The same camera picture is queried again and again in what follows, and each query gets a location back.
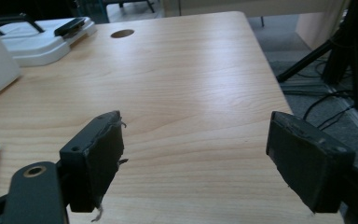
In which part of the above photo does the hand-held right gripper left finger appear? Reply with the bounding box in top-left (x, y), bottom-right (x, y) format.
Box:
top-left (59, 110), bottom-right (129, 223)

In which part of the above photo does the black tripod stand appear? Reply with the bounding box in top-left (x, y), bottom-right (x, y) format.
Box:
top-left (275, 0), bottom-right (358, 123)

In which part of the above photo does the black floor cable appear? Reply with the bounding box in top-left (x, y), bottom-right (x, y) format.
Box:
top-left (302, 90), bottom-right (355, 131)

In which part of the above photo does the white plastic base with black clip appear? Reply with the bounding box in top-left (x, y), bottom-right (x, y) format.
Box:
top-left (0, 12), bottom-right (98, 67)

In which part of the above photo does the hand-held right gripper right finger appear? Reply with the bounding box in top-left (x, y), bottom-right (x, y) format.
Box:
top-left (265, 110), bottom-right (356, 215)

